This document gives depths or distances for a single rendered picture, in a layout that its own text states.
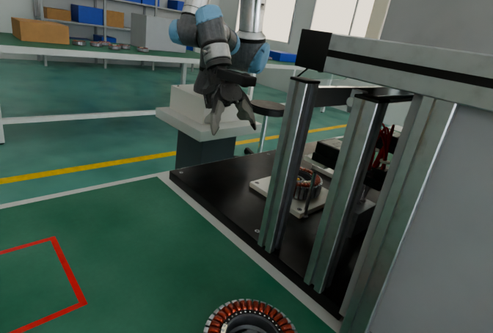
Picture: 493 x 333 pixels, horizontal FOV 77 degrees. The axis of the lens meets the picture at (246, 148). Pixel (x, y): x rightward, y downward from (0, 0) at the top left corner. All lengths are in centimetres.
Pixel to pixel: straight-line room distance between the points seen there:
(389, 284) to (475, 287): 9
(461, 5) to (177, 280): 51
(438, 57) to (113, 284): 47
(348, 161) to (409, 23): 20
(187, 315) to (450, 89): 39
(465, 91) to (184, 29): 84
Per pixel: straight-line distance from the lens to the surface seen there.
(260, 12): 116
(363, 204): 66
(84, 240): 59
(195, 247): 56
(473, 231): 37
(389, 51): 36
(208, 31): 89
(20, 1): 705
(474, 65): 34
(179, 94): 131
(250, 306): 43
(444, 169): 36
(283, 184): 48
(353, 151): 41
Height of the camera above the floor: 110
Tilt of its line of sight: 20 degrees down
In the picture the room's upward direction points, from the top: 9 degrees clockwise
